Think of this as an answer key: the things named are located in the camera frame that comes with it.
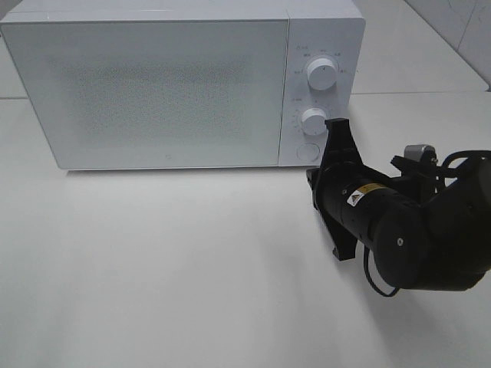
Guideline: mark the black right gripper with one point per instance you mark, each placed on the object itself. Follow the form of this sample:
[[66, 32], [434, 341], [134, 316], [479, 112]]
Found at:
[[358, 203]]

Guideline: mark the round door release button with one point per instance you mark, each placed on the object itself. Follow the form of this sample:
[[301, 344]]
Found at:
[[308, 152]]

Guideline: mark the white timer knob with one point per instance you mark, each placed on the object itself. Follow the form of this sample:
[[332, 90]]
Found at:
[[313, 121]]

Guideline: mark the white microwave door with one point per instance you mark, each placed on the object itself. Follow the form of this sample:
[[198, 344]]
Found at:
[[136, 95]]

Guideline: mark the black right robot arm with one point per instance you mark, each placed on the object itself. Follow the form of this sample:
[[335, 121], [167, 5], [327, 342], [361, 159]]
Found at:
[[426, 229]]

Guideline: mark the white upper power knob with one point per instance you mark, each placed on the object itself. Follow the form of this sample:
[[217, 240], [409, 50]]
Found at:
[[322, 73]]

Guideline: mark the white microwave oven body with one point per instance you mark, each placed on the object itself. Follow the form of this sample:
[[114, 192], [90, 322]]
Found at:
[[315, 28]]

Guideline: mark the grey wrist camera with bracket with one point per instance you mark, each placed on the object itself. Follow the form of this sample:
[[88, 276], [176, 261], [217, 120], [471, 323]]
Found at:
[[417, 160]]

